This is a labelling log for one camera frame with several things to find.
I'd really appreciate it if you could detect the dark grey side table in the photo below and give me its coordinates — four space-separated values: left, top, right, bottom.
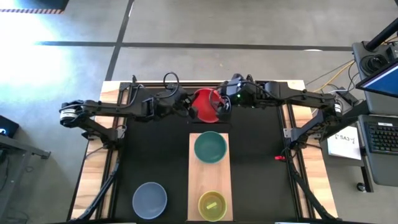
0 133 51 218

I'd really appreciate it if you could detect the white paper sign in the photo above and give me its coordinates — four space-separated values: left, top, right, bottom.
326 126 363 161

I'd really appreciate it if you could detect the red bowl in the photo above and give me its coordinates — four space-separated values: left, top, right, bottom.
191 88 224 124

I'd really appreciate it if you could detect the grey workstation cart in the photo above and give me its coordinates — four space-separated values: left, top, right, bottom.
352 39 398 187

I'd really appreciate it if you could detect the blue-grey bowl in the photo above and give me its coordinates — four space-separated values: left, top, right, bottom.
132 182 168 220

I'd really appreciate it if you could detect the black round device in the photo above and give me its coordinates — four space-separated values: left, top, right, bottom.
359 54 388 75

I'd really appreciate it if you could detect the black mat with striped edge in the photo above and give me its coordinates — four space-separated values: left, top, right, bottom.
0 0 70 15

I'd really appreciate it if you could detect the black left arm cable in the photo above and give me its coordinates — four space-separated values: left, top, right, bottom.
163 72 180 94

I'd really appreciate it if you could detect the computer monitor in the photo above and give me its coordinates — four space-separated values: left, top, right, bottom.
356 58 398 99

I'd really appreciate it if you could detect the black pole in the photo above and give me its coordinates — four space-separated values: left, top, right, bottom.
365 19 398 52

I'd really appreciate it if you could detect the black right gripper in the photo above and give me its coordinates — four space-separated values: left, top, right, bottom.
216 74 261 122

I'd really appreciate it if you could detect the black power strip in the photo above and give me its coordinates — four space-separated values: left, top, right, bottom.
336 87 358 106

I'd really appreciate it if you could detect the translucent yellow plastic bowl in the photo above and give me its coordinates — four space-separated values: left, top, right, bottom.
198 190 228 222

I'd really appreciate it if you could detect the black keyboard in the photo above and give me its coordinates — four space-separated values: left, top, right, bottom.
363 121 398 156

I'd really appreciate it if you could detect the wooden shelf with wire legs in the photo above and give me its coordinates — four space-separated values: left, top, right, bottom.
187 120 234 222

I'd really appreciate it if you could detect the yellow floor cable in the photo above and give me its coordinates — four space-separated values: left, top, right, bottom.
306 60 355 94

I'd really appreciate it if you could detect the black electronic device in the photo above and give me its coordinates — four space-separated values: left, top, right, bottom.
0 114 20 139

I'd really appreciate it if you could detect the teal bowl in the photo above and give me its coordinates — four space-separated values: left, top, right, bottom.
193 131 228 165

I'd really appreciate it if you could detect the black table mat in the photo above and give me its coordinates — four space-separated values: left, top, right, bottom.
123 83 296 222

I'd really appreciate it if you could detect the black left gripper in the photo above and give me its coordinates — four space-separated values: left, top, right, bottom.
154 91 200 119

